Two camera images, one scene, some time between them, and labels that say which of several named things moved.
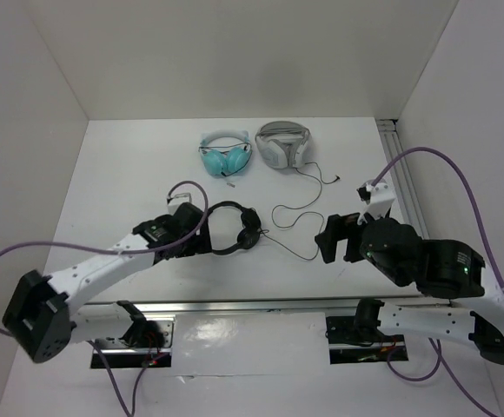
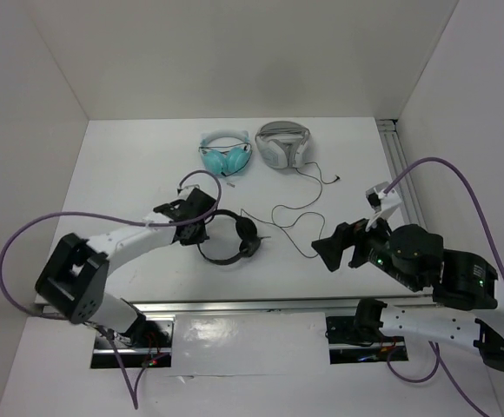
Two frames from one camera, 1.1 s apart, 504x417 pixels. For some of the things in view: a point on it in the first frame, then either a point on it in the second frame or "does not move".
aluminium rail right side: x=401 y=180 does not move
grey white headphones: x=283 y=144 does not move
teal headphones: x=225 y=152 does not move
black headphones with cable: x=250 y=228 -> x=248 y=233
